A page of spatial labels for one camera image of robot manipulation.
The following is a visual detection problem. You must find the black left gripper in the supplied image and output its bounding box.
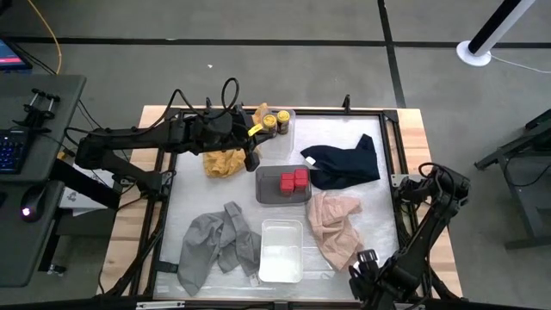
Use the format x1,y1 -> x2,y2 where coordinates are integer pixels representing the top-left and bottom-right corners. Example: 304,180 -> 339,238
217,109 -> 277,174

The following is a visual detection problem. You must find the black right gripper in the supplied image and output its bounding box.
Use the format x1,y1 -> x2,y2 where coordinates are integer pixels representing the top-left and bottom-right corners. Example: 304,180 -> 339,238
347,257 -> 406,307

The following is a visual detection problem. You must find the yellow lid spice jar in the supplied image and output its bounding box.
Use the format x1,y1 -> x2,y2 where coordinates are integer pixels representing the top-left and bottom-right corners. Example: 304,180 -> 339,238
275,109 -> 293,135
261,112 -> 279,138

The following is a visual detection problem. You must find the clear plastic bin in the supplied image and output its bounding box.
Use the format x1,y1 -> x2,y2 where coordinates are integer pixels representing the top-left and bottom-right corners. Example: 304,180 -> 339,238
257,108 -> 298,162

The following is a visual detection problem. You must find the mustard yellow cloth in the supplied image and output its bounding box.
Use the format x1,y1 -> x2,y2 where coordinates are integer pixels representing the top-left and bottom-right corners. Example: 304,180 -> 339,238
202,102 -> 270,179

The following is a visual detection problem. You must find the grey plastic tray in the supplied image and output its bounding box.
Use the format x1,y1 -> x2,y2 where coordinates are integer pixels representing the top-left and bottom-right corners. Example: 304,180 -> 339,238
254,164 -> 313,206

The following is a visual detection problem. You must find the pink cloth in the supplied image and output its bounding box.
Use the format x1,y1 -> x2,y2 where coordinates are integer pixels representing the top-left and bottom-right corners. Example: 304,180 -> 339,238
306,190 -> 365,273

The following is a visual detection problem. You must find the translucent white table mat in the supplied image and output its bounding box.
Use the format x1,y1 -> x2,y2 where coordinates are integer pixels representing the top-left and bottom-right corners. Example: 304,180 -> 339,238
153,113 -> 400,301

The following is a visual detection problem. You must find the navy cloth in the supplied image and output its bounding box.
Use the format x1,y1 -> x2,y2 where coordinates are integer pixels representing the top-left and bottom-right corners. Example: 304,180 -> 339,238
300,133 -> 382,191

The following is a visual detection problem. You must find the grey cloth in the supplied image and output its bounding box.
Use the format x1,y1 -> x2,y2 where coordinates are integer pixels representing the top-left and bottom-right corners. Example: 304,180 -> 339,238
176,200 -> 263,298

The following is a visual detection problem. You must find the white paper with logo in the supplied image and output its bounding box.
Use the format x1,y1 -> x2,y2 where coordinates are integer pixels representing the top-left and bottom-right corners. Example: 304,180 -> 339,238
59,166 -> 116,217

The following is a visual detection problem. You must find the black side table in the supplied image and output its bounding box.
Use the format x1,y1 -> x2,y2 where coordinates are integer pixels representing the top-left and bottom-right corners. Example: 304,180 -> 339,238
473,107 -> 551,251

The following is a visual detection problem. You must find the black clamp holder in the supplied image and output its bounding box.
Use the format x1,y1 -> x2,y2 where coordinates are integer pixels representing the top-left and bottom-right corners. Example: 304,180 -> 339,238
11,87 -> 62,131

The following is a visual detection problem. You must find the black computer mouse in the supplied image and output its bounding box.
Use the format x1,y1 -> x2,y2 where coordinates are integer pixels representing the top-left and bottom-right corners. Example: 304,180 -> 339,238
19,183 -> 49,224

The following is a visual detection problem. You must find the black backlit keyboard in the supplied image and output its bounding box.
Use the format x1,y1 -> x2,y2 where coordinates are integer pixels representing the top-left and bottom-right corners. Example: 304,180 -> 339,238
0,127 -> 30,176

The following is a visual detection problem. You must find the grey desk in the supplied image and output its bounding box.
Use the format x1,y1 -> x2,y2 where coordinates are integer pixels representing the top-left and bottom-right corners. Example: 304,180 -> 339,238
0,73 -> 88,288

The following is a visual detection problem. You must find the black and white pole stand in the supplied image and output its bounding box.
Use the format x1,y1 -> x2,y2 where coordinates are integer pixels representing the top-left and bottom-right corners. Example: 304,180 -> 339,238
455,0 -> 537,68

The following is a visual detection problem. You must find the computer monitor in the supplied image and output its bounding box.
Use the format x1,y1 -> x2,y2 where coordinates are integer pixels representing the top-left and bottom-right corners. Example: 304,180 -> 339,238
0,37 -> 34,72

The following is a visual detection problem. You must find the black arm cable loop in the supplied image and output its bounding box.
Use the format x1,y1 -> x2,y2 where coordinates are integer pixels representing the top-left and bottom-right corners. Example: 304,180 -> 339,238
165,77 -> 241,124

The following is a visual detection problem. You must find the white plastic bin with handles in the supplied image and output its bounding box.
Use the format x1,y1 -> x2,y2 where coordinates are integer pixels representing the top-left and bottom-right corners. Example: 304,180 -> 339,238
257,218 -> 305,284

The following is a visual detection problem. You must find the yellow cable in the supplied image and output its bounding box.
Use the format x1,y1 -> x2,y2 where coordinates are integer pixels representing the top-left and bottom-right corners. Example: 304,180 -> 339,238
25,0 -> 64,75

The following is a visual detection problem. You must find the white cable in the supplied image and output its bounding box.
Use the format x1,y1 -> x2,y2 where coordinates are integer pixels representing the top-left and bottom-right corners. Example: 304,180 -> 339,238
489,53 -> 551,75

